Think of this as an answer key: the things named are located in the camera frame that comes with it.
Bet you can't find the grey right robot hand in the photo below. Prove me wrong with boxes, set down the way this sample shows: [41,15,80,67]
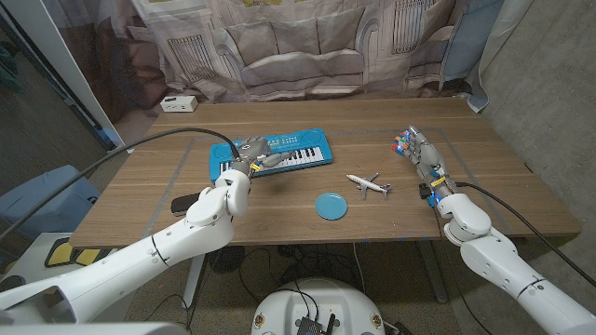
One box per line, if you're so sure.
[403,124,460,207]

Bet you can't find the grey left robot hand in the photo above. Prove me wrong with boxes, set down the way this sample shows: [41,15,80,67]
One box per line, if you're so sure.
[230,136,297,178]

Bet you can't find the blue toy piano keyboard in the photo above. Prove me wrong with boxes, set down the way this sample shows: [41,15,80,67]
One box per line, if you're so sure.
[209,127,334,184]

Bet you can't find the white toy airplane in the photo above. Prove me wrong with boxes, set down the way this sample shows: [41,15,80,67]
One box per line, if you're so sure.
[345,172,392,200]

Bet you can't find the colourful puzzle cube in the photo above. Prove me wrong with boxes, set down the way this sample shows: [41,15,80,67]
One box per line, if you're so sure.
[391,130,412,155]

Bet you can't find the black phone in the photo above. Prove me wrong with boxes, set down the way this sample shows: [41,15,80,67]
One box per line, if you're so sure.
[169,192,203,218]

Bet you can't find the white power strip box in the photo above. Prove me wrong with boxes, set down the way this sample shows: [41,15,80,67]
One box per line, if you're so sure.
[159,95,199,114]

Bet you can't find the small blue plate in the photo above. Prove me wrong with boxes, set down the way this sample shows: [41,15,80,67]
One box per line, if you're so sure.
[314,192,349,221]

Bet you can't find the round black floor fan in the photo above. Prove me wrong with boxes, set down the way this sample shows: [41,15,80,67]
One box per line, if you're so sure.
[208,245,246,275]

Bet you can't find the printed sofa room backdrop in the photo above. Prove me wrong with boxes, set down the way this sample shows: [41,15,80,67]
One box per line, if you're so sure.
[44,0,507,104]

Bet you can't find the grey table leg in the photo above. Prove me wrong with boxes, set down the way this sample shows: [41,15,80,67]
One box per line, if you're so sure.
[416,240,449,304]

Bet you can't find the pale curtain cloth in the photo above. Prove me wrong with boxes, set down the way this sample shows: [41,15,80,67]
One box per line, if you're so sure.
[467,0,535,114]

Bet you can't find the white table leg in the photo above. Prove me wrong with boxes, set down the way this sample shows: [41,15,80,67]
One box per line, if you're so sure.
[182,250,209,309]

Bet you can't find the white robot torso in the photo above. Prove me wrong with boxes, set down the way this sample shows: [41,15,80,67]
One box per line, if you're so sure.
[251,277,386,335]

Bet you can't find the blue plastic bin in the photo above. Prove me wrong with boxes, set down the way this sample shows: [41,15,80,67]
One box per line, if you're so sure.
[0,164,102,239]

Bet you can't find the dark shoe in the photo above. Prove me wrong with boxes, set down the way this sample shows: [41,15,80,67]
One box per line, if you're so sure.
[0,275,27,293]

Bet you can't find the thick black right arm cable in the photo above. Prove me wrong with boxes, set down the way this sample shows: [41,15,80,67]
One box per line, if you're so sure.
[454,181,596,288]

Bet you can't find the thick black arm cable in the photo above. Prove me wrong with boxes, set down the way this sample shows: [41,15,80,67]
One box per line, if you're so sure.
[454,181,596,288]
[0,127,241,241]

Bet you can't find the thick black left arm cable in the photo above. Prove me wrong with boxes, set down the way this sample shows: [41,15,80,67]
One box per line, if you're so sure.
[0,127,241,241]

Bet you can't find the black floor cable bundle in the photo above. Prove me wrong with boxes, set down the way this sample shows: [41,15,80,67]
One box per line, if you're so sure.
[237,244,365,303]

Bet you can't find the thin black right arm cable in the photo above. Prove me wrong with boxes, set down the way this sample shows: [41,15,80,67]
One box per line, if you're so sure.
[432,205,495,335]

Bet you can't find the white door frame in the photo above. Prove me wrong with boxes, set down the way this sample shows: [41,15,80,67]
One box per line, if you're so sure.
[0,0,136,154]

